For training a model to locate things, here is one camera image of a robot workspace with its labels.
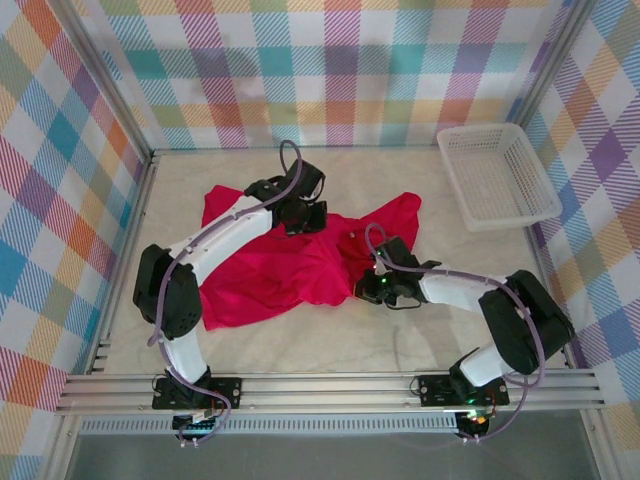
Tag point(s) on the pink t-shirt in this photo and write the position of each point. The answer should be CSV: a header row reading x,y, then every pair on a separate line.
x,y
280,280

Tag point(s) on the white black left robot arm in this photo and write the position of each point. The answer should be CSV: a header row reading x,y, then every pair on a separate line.
x,y
225,235

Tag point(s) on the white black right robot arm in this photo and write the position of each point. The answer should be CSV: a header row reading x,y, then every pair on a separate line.
x,y
455,295

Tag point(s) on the white plastic basket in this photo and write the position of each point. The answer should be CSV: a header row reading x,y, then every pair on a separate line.
x,y
500,175

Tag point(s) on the thin aluminium floor rail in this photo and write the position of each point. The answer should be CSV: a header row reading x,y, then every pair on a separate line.
x,y
225,148

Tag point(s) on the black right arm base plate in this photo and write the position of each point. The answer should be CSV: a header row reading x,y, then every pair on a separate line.
x,y
435,390

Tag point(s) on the long aluminium mounting rail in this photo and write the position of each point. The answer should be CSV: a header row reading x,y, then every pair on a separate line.
x,y
325,395

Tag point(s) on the wide aluminium floor rail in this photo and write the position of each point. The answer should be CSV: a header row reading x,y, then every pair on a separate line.
x,y
540,260
125,225

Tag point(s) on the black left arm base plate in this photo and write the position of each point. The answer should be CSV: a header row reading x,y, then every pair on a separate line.
x,y
225,392

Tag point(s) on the aluminium frame post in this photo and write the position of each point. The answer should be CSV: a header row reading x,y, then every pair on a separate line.
x,y
100,75
550,60
600,450
60,450

